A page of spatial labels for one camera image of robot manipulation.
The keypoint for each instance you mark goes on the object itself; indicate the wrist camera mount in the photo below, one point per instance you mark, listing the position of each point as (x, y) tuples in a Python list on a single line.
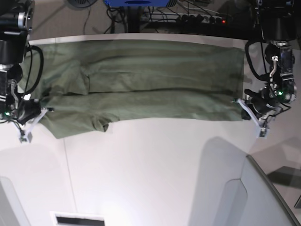
[(261, 124), (24, 133)]

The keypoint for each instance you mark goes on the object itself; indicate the grey metal table-side rail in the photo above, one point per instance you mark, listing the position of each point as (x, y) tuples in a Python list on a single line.
[(285, 208)]

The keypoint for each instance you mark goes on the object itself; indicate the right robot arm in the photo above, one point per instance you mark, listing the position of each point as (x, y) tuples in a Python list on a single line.
[(16, 18)]

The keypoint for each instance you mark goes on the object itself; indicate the blue bin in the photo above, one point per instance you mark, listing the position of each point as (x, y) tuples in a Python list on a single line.
[(137, 3)]

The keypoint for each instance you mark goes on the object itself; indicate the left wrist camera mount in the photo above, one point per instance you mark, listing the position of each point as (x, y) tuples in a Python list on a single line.
[(261, 124)]

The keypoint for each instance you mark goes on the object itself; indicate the white label with black bar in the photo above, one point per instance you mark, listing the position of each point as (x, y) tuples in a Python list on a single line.
[(76, 219)]

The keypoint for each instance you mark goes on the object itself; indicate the green t-shirt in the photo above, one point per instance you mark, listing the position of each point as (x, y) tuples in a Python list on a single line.
[(91, 84)]

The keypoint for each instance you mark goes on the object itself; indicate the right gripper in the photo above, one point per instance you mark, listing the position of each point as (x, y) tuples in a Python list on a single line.
[(29, 110)]

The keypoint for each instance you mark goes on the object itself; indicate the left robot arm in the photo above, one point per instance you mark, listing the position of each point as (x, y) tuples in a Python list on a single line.
[(278, 23)]

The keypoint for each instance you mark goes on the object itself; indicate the black power strip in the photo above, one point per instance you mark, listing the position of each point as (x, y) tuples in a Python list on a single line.
[(203, 19)]

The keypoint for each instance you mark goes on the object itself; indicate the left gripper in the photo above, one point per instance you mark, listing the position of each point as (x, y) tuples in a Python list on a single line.
[(261, 103)]

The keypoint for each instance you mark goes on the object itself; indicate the black floor fan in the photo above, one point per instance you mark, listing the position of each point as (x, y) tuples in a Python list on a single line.
[(81, 3)]

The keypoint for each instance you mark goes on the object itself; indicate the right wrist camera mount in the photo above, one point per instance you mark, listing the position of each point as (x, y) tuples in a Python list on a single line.
[(24, 133)]

